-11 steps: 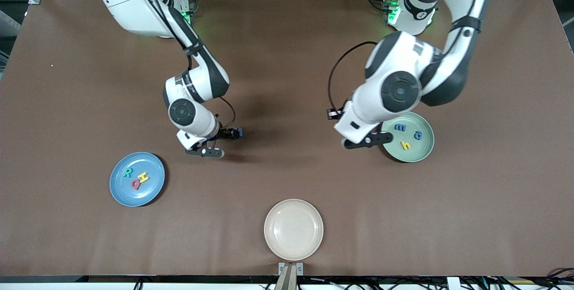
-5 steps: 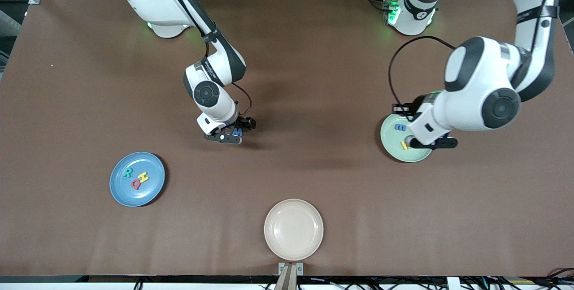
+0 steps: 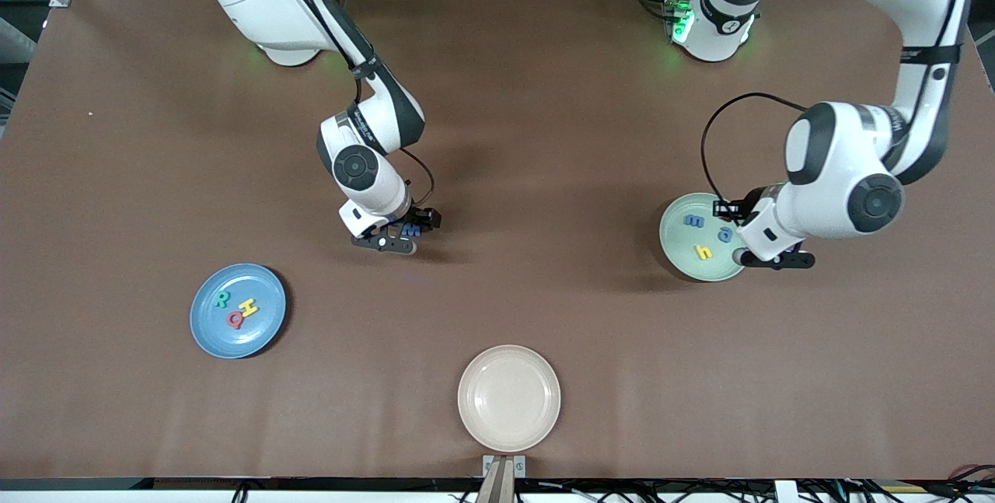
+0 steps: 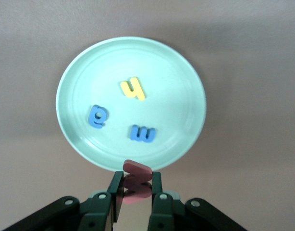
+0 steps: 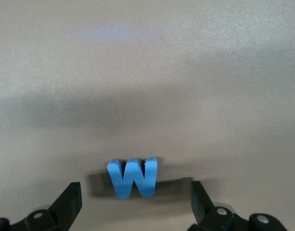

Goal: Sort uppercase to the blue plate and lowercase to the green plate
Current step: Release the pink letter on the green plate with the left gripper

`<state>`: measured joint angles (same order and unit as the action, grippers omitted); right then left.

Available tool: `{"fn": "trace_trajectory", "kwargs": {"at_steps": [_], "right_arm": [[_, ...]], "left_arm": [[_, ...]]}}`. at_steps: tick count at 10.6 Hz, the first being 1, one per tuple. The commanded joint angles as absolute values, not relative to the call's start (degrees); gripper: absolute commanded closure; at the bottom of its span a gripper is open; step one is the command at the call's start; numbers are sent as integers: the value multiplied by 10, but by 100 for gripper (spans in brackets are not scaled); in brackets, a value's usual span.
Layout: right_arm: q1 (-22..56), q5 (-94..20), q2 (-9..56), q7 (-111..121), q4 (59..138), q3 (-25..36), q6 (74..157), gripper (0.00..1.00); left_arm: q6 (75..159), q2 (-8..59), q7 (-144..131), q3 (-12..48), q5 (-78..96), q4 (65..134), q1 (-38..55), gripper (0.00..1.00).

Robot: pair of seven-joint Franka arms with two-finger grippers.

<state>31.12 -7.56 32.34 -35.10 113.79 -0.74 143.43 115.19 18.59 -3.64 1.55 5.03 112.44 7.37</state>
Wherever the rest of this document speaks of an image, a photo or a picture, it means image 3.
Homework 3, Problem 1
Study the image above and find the grey base connector box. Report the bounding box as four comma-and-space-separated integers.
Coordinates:
661, 0, 694, 44

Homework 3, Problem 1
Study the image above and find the blue plate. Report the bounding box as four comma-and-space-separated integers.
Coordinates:
189, 263, 288, 360

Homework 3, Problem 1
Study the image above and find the beige plate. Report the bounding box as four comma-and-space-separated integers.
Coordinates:
457, 344, 562, 454

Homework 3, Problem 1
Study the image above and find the brown table cover mat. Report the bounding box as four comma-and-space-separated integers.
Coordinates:
0, 0, 995, 480

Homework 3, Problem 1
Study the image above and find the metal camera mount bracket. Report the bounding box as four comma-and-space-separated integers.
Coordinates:
482, 454, 527, 503

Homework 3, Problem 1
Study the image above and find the green plate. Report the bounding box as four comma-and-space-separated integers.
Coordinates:
658, 192, 751, 283

